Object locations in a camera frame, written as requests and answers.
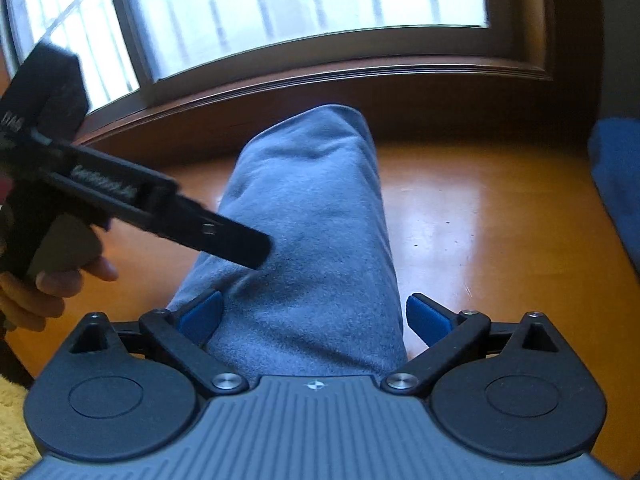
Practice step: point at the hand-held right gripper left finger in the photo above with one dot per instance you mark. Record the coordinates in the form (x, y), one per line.
(202, 317)

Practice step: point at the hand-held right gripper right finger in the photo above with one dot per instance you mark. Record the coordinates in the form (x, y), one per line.
(430, 320)

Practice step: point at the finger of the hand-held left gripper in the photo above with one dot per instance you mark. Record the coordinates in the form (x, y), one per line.
(235, 242)

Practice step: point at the blue pants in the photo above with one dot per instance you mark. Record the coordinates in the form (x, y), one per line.
(310, 235)

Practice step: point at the person's left hand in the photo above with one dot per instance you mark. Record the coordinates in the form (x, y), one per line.
(45, 290)

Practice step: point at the yellow rug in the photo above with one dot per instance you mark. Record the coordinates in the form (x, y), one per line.
(15, 425)

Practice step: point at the wooden window ledge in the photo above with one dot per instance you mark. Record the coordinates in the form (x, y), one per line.
(450, 100)

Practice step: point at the dark blue folded garment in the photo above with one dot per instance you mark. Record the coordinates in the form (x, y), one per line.
(620, 180)

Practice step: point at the window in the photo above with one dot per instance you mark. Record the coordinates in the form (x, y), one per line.
(300, 5)

